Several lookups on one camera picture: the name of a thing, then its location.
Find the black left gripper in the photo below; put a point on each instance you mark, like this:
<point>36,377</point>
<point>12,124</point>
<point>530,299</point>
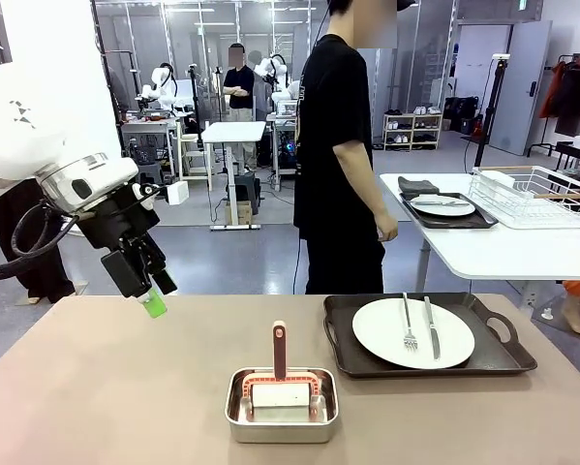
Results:
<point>120,218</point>

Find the person's right forearm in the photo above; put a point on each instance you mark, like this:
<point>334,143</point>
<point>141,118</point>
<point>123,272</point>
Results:
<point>357,179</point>

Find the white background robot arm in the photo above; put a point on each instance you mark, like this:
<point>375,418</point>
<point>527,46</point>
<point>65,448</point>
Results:
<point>161,80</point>
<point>275,68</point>

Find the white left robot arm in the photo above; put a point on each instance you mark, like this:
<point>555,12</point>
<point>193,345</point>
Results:
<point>18,121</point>

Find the person's right hand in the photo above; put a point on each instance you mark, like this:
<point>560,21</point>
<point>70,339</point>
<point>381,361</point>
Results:
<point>387,227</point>

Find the cardboard box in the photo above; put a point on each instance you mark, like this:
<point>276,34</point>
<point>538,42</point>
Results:
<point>238,213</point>

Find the black stool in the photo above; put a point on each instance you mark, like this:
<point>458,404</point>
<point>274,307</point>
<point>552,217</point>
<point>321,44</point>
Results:
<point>243,186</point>

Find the white standing desk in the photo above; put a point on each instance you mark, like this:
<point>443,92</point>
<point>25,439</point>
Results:
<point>234,132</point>

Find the rectangular metal tray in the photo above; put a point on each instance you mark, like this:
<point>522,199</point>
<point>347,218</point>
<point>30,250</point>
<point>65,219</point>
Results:
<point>280,432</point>

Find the bystander with crossed arms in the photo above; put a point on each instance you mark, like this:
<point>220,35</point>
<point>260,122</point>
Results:
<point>238,92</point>

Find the person in black t-shirt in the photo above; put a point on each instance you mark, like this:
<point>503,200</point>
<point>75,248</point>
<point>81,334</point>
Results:
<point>328,145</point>

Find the large white plate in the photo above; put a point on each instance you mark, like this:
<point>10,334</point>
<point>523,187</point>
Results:
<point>381,339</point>

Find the silver fork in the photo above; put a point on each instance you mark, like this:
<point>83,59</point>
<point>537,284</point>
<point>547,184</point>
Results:
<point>408,334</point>

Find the dark grey folded cloth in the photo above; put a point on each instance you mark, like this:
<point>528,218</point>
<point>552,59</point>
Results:
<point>415,186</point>

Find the silver knife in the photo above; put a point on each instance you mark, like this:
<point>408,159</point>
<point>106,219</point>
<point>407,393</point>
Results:
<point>433,334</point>

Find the silver cutlery piece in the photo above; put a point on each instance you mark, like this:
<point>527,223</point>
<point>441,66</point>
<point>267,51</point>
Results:
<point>439,203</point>

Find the wooden shoe rack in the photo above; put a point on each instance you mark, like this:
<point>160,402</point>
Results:
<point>412,131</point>

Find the white table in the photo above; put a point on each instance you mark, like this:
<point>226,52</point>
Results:
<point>488,252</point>

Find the grey door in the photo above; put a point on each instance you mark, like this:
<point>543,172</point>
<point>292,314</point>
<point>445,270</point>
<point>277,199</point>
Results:
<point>522,87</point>

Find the bystander in orange skirt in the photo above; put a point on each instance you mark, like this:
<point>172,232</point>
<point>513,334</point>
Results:
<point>577,315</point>

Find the orange jacket on rack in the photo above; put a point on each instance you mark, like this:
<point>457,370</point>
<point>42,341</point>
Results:
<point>551,92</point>

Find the black coat on rack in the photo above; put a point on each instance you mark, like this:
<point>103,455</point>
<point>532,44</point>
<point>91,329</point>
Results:
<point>575,102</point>

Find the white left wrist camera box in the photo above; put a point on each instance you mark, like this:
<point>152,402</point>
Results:
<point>178,193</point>

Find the black camera tripod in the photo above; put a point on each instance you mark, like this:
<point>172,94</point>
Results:
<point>493,97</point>

